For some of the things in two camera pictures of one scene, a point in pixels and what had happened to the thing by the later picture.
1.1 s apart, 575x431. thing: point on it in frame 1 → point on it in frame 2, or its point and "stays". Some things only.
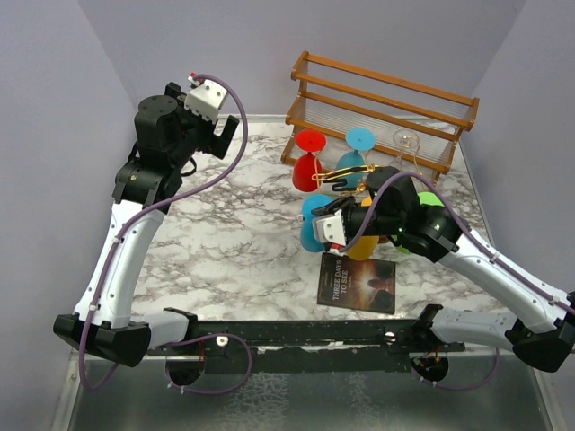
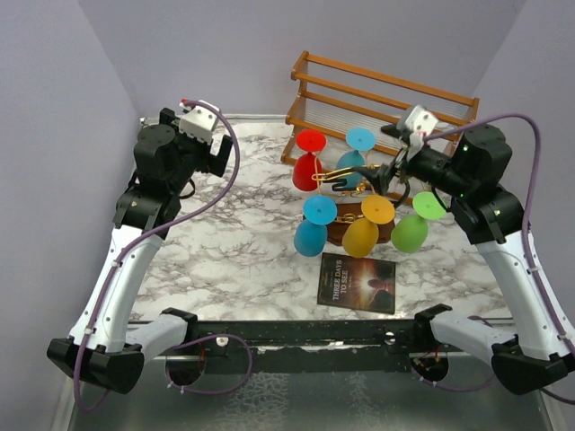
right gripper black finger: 340,204 → 383,175
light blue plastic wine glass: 358,139 stays
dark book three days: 367,285 stays
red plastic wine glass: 308,164 stays
